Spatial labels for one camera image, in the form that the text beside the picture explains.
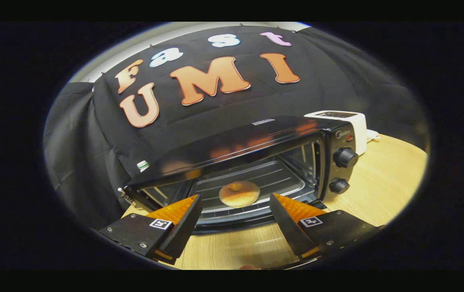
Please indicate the sugared donut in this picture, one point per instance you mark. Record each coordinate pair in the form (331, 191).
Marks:
(239, 194)

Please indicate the white pop-up toaster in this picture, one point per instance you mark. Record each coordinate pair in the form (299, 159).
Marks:
(359, 129)

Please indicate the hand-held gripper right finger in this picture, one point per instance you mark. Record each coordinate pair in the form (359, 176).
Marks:
(290, 231)

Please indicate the black toaster oven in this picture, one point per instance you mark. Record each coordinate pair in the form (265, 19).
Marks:
(256, 134)

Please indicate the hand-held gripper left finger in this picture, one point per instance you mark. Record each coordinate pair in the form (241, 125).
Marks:
(183, 231)

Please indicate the white bottle green label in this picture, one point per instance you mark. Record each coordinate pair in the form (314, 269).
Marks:
(143, 165)

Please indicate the white divided snack dish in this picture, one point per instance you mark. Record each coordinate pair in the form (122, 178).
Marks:
(373, 135)

